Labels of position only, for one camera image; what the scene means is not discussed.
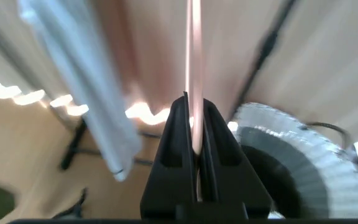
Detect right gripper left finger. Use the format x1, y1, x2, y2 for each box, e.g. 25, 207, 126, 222
140, 91, 199, 218

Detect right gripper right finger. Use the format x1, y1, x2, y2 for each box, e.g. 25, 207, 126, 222
197, 98, 273, 218

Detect pale grey shorts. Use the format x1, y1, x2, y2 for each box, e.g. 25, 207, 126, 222
17, 0, 143, 183

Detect pink clothes hanger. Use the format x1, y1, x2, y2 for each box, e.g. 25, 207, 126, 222
184, 0, 205, 200

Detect white laundry basket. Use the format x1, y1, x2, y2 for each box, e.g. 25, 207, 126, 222
228, 101, 358, 219

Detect black clothes rack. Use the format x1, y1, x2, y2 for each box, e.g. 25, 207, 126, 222
0, 0, 296, 171

